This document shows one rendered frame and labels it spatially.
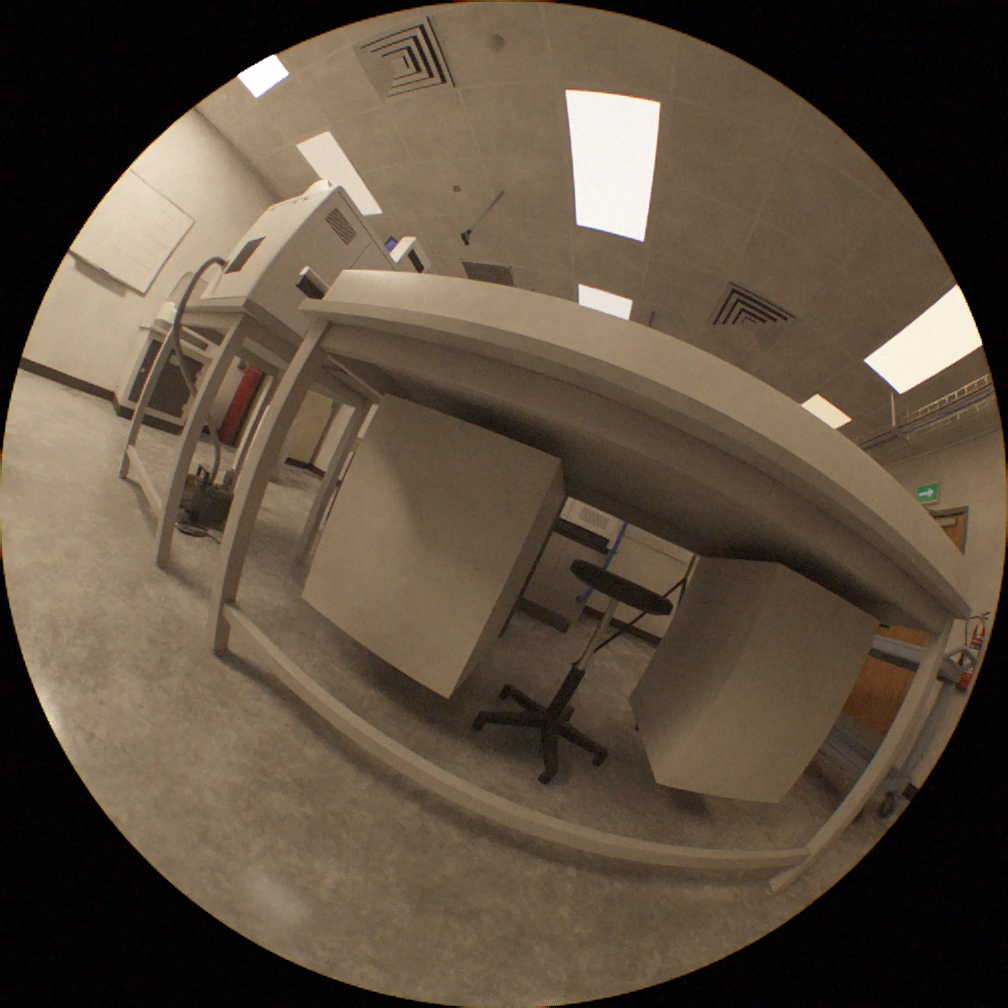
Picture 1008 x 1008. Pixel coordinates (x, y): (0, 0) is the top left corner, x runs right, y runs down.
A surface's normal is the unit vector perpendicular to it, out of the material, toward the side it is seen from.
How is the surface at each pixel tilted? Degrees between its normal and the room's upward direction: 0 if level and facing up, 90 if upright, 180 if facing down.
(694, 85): 180
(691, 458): 90
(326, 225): 90
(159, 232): 90
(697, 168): 180
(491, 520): 90
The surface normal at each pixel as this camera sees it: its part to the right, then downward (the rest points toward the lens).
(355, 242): 0.89, 0.40
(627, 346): -0.19, -0.11
